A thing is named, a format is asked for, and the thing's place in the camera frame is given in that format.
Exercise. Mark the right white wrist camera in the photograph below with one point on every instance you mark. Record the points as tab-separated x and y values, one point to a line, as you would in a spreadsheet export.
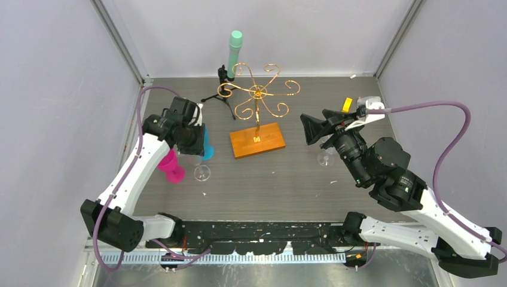
364	105

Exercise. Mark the blue wine glass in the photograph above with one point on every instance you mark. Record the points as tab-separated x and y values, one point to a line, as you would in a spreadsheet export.
208	148

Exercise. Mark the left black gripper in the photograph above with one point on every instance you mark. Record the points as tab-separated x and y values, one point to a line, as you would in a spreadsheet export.
197	149

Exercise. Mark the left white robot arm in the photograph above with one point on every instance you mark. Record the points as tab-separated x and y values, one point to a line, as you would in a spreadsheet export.
110	217

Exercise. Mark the clear wine glass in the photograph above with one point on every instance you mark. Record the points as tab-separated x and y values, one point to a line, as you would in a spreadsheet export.
201	171
327	157

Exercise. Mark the gold wire glass rack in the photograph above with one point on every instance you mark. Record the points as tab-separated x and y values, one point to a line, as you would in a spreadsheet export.
261	138

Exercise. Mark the small black tripod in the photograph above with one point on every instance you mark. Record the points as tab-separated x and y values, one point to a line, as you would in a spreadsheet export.
222	93

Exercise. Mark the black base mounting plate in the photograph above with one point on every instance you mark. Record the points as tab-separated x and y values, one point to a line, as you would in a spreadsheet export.
253	237

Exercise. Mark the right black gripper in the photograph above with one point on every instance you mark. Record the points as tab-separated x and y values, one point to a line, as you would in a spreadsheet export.
314	128

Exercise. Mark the yellow wooden block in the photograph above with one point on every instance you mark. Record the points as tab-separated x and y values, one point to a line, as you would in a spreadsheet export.
347	105

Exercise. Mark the mint green bottle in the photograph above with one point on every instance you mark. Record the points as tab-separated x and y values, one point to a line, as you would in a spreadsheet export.
235	44

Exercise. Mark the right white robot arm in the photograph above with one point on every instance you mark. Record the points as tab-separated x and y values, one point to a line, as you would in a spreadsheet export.
459	246

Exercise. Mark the pink wine glass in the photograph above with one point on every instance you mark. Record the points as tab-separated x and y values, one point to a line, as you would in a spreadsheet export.
174	173

